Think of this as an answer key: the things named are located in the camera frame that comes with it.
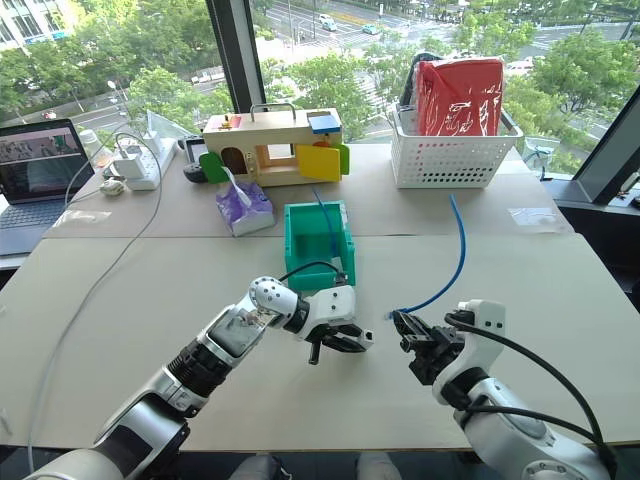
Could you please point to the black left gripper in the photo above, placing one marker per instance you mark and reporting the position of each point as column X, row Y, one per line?
column 315, row 335

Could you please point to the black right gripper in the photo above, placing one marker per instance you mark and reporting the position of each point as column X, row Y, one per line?
column 435, row 350

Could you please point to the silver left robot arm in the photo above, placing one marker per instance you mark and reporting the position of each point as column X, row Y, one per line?
column 225, row 345

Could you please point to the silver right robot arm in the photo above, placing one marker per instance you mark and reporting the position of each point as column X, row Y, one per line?
column 520, row 440

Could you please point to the green plastic bin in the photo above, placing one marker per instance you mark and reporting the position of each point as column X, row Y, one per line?
column 292, row 240

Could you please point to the grey rounded shape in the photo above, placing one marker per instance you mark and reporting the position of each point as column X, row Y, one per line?
column 377, row 467
column 255, row 469

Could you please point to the purple tissue pack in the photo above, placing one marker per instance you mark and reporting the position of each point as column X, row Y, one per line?
column 245, row 207

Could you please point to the clear tape patch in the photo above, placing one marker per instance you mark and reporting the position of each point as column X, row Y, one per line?
column 532, row 215

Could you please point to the white perforated plastic basket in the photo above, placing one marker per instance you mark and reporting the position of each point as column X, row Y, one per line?
column 450, row 160

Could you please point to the wooden toy lock box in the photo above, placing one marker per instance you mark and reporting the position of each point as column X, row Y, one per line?
column 272, row 132

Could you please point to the black handheld device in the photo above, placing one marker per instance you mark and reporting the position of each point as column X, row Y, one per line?
column 192, row 160

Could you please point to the red plastic bag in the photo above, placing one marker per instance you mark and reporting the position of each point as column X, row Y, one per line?
column 460, row 95

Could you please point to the dark bag behind red bag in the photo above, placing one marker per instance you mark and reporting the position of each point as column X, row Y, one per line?
column 411, row 80

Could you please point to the white power strip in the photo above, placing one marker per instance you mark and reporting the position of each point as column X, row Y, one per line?
column 150, row 165

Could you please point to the white power adapter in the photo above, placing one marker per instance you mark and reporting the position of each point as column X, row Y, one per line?
column 127, row 166

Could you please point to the small beige crumpled object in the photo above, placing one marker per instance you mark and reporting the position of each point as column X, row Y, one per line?
column 112, row 187

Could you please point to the white plastic bottle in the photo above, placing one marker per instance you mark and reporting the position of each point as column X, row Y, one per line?
column 88, row 140

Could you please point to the open laptop computer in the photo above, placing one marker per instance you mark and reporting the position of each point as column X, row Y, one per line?
column 35, row 165

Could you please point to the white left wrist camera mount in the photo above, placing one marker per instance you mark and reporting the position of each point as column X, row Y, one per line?
column 334, row 302

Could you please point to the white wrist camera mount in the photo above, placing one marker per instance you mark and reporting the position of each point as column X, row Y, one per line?
column 334, row 302
column 482, row 345

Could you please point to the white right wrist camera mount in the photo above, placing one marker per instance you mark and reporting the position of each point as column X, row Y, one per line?
column 482, row 345

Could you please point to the dark slanted window frame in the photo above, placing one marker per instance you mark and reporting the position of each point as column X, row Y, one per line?
column 607, row 155

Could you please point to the dark window frame pillar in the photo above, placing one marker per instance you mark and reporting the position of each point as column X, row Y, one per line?
column 235, row 55

